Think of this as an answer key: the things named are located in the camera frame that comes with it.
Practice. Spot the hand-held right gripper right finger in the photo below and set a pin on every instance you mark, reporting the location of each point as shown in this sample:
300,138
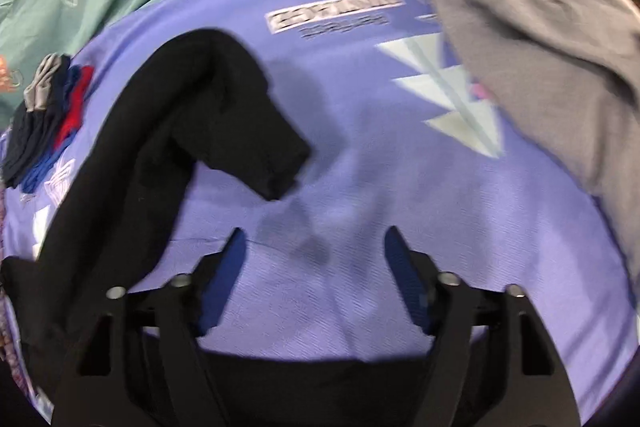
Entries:
400,259

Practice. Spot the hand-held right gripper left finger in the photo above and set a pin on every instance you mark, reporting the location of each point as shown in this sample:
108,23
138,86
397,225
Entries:
231,257

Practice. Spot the black pants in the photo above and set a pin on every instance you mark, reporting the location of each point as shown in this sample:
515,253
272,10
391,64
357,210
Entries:
150,132

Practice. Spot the purple printed blanket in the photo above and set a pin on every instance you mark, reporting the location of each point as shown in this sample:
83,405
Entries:
350,187

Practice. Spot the blue folded cloth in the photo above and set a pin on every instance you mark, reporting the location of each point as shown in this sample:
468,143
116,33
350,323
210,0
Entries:
42,172

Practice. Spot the red folded cloth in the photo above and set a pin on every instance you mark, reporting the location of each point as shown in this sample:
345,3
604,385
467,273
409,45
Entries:
75,107

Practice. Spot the dark navy folded cloth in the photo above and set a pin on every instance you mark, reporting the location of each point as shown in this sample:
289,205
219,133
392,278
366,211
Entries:
30,142

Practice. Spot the pink patterned cloth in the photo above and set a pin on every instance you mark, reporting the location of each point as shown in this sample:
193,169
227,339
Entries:
7,332

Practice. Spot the grey garment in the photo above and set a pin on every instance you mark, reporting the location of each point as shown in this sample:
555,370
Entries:
525,57

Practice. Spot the grey folded cloth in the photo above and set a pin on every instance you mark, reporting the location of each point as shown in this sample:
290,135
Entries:
42,82

